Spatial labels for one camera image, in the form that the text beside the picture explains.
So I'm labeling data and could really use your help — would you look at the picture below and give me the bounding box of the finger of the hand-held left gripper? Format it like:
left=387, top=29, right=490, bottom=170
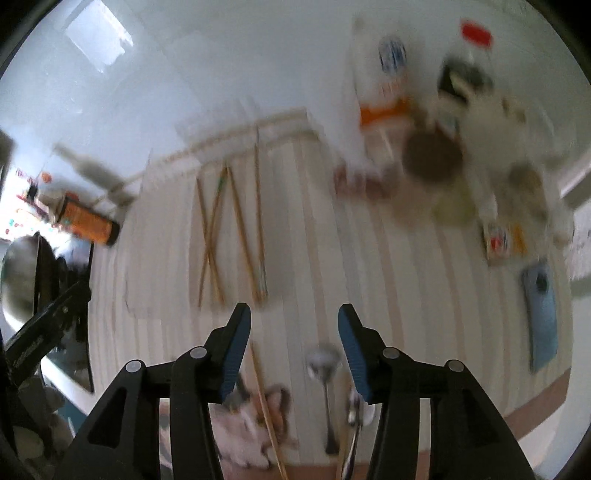
left=4, top=281, right=91, bottom=370

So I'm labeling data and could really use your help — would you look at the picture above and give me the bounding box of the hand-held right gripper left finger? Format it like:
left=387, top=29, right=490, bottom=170
left=55, top=302, right=252, bottom=480

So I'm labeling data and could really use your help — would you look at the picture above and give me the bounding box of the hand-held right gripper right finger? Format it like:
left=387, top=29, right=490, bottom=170
left=337, top=304, right=536, bottom=480

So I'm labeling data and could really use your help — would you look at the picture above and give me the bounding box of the shiny metal spoon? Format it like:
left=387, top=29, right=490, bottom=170
left=341, top=387, right=376, bottom=480

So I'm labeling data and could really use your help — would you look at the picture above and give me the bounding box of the striped beige placemat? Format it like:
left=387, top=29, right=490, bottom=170
left=90, top=107, right=573, bottom=467

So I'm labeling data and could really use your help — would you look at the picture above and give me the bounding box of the orange cylindrical can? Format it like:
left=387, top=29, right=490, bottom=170
left=54, top=193, right=122, bottom=246

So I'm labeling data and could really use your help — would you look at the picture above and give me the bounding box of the green-tipped wooden chopstick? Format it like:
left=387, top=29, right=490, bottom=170
left=203, top=173, right=229, bottom=282

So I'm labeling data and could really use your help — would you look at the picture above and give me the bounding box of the yellow-green object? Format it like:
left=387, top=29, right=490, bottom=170
left=431, top=187, right=478, bottom=227

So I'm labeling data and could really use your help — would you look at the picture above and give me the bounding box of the small printed packet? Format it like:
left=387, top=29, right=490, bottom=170
left=481, top=219, right=527, bottom=266

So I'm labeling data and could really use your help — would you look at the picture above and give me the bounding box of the blue cloth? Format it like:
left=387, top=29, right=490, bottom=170
left=521, top=259, right=560, bottom=372

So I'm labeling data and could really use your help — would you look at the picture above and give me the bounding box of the brown round object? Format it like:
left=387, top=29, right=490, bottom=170
left=403, top=129, right=465, bottom=186

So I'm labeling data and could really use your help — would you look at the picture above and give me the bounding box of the white crumpled bag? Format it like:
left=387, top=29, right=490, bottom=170
left=434, top=60, right=575, bottom=245

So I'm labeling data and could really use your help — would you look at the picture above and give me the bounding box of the white bottle with orange band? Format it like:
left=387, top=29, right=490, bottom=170
left=335, top=16, right=414, bottom=185

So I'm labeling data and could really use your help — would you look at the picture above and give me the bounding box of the red-capped bottle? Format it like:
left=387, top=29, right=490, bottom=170
left=455, top=19, right=495, bottom=70

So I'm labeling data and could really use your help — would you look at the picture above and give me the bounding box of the black-handled metal spoon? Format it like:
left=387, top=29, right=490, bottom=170
left=307, top=348, right=342, bottom=455

